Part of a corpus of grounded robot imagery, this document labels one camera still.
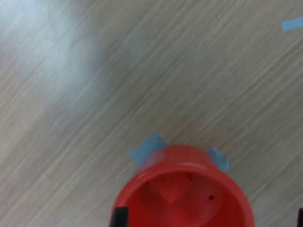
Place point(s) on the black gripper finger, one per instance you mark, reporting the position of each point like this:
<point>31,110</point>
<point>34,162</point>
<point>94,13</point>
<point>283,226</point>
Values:
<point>120,217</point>
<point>300,218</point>

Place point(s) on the red plastic cup bin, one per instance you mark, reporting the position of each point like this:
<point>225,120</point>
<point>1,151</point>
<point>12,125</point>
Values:
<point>180,158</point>

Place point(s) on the red cube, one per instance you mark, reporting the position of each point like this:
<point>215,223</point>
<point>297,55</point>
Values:
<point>172,192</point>

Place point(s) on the blue tape piece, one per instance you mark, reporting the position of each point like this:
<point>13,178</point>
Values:
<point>148,149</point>
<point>219,159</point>
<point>292,24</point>

